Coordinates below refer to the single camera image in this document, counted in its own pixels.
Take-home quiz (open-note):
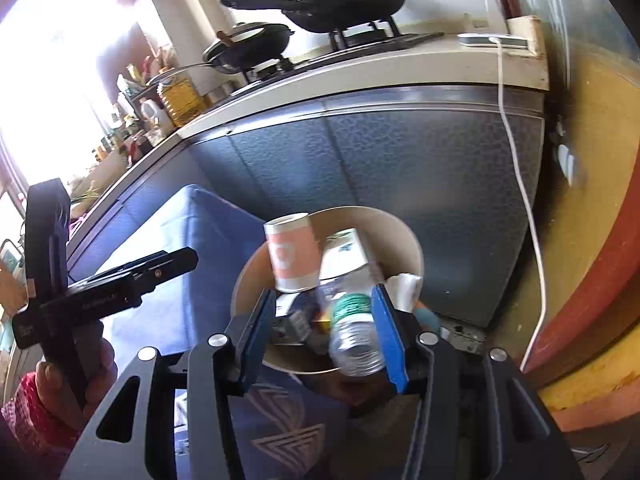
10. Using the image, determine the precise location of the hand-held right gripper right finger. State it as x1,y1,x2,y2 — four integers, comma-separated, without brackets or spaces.
370,282,586,480

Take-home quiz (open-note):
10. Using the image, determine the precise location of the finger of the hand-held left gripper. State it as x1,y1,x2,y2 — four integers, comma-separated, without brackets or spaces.
67,247,199,295

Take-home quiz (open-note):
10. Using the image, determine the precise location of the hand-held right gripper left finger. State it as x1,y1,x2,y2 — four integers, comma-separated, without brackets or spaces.
60,287,278,480

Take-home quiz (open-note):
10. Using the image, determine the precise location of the clear plastic bottle green label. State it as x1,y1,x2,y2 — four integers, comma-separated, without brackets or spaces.
316,270,390,378

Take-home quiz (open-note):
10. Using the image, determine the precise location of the white and purple packaging bag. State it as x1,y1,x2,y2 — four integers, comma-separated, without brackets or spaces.
274,290,321,347

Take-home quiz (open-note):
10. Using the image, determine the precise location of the white plastic bag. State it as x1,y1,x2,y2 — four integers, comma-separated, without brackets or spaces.
386,272,424,312

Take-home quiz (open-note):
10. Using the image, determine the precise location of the orange paper cup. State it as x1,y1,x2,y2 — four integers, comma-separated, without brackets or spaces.
263,212,321,293

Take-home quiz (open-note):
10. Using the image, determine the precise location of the white carton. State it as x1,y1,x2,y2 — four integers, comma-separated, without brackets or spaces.
319,228,375,282

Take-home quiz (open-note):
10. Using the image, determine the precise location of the beige round waste bin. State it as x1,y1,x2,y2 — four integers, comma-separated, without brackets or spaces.
230,205,426,377

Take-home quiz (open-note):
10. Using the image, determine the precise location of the person's left forearm pink sleeve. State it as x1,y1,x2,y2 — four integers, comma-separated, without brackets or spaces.
0,372,83,480

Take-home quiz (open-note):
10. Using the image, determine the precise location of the person's left hand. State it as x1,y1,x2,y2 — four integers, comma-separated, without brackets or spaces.
32,320,119,433

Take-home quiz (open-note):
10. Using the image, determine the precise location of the blue printed tablecloth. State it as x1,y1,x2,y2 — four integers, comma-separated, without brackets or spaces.
67,184,351,480

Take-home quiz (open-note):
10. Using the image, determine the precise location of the row of condiment bottles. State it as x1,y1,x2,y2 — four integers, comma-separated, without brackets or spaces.
90,45,177,171

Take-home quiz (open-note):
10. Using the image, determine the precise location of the white plastic jug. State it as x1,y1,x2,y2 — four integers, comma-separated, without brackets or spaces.
139,97,174,146

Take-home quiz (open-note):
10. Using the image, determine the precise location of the yellow cooking oil bottle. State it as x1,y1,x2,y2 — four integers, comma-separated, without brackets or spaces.
159,72,209,129

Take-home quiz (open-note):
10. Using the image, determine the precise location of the kitchen counter cabinet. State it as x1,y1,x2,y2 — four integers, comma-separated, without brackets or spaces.
65,45,551,331

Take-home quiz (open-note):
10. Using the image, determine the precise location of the black pan with lid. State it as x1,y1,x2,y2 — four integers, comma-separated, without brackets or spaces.
202,21,294,76

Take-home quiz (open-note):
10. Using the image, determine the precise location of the white power adapter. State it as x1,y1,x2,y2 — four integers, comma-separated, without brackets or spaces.
556,144,577,184

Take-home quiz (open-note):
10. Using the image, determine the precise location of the gas stove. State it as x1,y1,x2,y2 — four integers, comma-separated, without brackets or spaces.
227,19,446,98

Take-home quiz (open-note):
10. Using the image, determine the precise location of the white power bank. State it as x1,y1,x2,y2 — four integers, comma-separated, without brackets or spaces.
457,32,529,51

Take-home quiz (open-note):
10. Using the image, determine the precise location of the black wok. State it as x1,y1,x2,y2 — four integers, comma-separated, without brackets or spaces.
221,0,409,35

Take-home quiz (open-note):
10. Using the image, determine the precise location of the white cable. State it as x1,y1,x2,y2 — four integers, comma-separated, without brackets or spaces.
482,0,549,372

